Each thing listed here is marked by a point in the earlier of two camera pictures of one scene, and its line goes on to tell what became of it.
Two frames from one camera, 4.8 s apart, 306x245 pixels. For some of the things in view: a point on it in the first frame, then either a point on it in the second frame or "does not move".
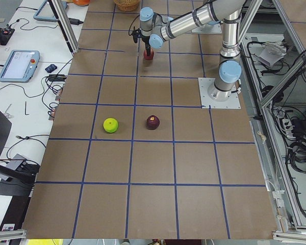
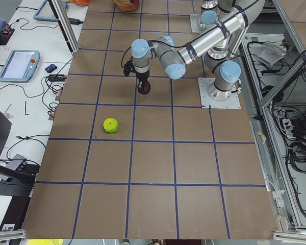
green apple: x=110 y=125 does not move
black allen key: x=25 y=107 does not move
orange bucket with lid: x=81 y=3 does not move
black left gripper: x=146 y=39 → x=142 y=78
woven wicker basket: x=128 y=5 does not move
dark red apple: x=152 y=122 → x=147 y=88
